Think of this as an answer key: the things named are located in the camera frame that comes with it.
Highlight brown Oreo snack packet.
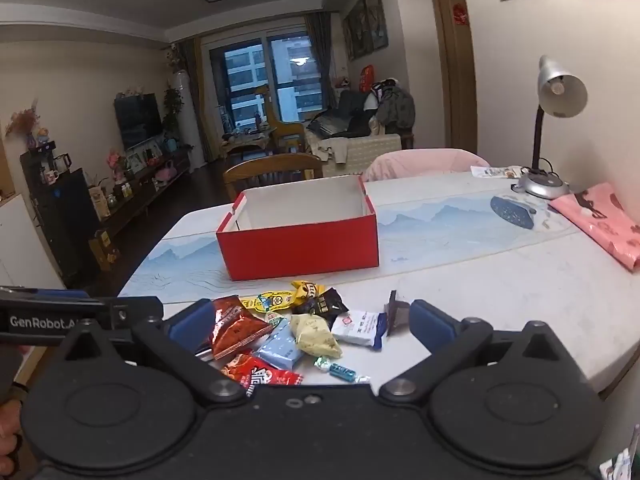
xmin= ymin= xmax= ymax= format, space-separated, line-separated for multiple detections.
xmin=210 ymin=296 xmax=273 ymax=361

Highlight dark brown chocolate bar packet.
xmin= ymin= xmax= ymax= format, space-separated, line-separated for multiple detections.
xmin=385 ymin=289 xmax=411 ymax=337

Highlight red chip bag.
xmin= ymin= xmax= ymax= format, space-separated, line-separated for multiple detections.
xmin=221 ymin=353 xmax=303 ymax=394

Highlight white blue milk candy packet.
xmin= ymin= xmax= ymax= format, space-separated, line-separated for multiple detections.
xmin=331 ymin=311 xmax=387 ymax=351

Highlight yellow minion snack packet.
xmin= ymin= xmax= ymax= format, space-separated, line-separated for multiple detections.
xmin=240 ymin=290 xmax=295 ymax=313

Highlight light blue snack packet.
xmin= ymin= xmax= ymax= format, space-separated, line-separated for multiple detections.
xmin=254 ymin=316 xmax=303 ymax=372

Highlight black sesame snack packet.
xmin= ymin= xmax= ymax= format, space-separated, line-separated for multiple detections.
xmin=299 ymin=288 xmax=348 ymax=318

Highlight yellow sesame snack packet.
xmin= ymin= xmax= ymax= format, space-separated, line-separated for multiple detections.
xmin=291 ymin=280 xmax=328 ymax=307

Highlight cream yellow snack packet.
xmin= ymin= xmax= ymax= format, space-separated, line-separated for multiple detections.
xmin=290 ymin=314 xmax=343 ymax=359

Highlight person's left hand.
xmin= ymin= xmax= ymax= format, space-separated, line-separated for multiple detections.
xmin=0 ymin=399 xmax=22 ymax=477

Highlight white cabinet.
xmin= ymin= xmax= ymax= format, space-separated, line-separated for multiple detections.
xmin=0 ymin=195 xmax=64 ymax=289

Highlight blue mountain table runner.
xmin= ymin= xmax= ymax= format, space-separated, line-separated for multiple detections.
xmin=119 ymin=192 xmax=578 ymax=304

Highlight yellow cardboard box on floor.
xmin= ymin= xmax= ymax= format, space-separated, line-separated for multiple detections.
xmin=89 ymin=230 xmax=120 ymax=272

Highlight teal wrapped candy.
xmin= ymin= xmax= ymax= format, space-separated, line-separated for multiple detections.
xmin=314 ymin=356 xmax=370 ymax=384

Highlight black sideboard cabinet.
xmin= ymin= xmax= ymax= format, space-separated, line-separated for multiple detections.
xmin=20 ymin=151 xmax=100 ymax=288

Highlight dark TV cabinet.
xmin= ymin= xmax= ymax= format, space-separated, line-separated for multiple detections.
xmin=93 ymin=148 xmax=190 ymax=238

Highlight red cardboard box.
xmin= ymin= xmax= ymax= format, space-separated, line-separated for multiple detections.
xmin=216 ymin=176 xmax=380 ymax=281

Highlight pink jacket on chair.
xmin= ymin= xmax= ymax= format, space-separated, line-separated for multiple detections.
xmin=362 ymin=148 xmax=489 ymax=182

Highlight small wrapper by lamp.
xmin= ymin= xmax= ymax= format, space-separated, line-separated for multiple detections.
xmin=470 ymin=166 xmax=523 ymax=180

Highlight wooden chair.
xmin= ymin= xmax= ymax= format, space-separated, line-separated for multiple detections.
xmin=222 ymin=153 xmax=323 ymax=202

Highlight dried flower vase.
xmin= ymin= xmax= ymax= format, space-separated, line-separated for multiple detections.
xmin=6 ymin=99 xmax=39 ymax=150

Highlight sofa with white cover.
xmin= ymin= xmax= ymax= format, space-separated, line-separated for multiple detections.
xmin=305 ymin=129 xmax=401 ymax=178

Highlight pink plastic bag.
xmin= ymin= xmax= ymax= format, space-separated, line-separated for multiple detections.
xmin=549 ymin=182 xmax=640 ymax=272

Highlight coffee table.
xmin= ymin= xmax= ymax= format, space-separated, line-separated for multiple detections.
xmin=220 ymin=128 xmax=276 ymax=159

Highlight white standing air conditioner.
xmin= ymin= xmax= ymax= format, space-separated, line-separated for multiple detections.
xmin=172 ymin=70 xmax=206 ymax=172

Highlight yellow giraffe chair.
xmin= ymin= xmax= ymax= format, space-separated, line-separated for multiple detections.
xmin=254 ymin=84 xmax=306 ymax=153

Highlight pile of clothes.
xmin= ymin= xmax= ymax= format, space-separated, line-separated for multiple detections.
xmin=363 ymin=78 xmax=416 ymax=134

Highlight silver desk lamp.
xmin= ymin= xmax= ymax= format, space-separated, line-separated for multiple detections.
xmin=510 ymin=54 xmax=589 ymax=201

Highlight balcony window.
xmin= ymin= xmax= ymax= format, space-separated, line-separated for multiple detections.
xmin=208 ymin=26 xmax=324 ymax=133

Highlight wooden door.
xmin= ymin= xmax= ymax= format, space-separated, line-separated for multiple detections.
xmin=433 ymin=0 xmax=477 ymax=153

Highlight wall television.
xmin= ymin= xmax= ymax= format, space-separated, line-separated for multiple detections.
xmin=114 ymin=93 xmax=163 ymax=150

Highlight dark wall paintings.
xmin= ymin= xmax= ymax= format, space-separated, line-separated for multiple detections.
xmin=342 ymin=0 xmax=388 ymax=61

